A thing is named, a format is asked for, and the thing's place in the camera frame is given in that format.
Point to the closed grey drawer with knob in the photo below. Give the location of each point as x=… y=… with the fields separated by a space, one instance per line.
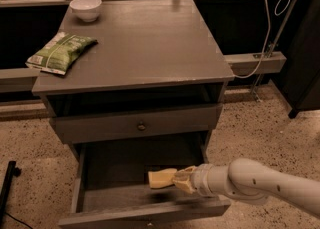
x=112 y=126

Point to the white ceramic bowl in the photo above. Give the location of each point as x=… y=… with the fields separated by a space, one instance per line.
x=86 y=10

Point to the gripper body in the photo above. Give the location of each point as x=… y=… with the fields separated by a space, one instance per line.
x=200 y=178

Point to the open grey wooden drawer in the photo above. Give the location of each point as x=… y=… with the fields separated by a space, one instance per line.
x=112 y=189

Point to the grey wooden drawer cabinet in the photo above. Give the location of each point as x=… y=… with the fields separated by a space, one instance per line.
x=145 y=97

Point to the yellow sponge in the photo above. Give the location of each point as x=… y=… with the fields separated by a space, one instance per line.
x=161 y=179

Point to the grey metal rail frame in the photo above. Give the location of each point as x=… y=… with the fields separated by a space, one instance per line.
x=253 y=62

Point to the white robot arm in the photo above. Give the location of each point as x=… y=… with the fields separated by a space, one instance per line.
x=249 y=181

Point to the black stand on floor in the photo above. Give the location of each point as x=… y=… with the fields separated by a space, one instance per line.
x=12 y=170

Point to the green chip bag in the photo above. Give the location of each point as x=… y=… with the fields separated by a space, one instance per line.
x=60 y=52

